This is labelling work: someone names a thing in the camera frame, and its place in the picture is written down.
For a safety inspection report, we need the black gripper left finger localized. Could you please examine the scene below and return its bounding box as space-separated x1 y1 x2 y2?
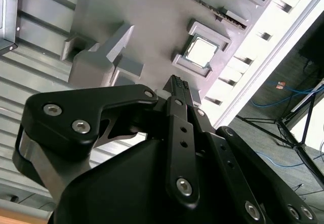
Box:
12 74 201 208

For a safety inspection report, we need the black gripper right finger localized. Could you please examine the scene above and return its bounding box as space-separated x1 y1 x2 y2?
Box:
180 78 319 224

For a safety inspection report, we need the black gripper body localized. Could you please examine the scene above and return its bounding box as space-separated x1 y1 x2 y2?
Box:
52 137 248 224

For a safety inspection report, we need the silver CPU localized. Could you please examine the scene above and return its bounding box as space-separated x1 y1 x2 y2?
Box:
185 35 220 69

